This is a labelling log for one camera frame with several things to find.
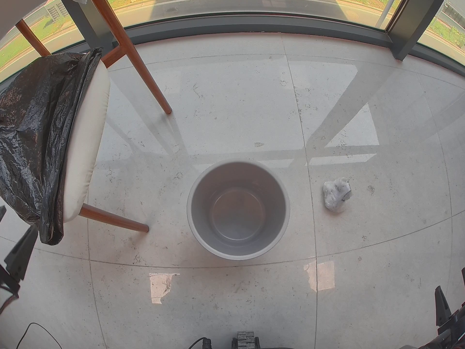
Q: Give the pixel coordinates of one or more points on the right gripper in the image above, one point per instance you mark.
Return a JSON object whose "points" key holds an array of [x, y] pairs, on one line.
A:
{"points": [[454, 325]]}

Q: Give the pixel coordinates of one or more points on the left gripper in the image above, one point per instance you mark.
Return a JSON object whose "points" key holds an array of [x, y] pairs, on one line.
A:
{"points": [[9, 278]]}

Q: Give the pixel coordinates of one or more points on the black plastic bag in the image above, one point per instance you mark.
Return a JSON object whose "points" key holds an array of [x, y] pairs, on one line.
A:
{"points": [[32, 122]]}

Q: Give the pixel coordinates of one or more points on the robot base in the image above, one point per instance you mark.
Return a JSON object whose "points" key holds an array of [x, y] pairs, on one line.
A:
{"points": [[246, 341]]}

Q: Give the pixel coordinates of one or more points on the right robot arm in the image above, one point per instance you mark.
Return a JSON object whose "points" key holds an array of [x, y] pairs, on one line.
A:
{"points": [[450, 344]]}

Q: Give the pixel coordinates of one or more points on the grey trash bin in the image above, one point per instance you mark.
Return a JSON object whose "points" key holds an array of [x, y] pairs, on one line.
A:
{"points": [[203, 209]]}

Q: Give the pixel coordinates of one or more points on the wooden chair cream cushions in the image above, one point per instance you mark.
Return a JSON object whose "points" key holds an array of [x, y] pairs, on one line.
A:
{"points": [[87, 122]]}

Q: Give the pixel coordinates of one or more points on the window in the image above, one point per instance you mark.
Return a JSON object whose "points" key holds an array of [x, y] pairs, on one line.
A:
{"points": [[254, 24]]}

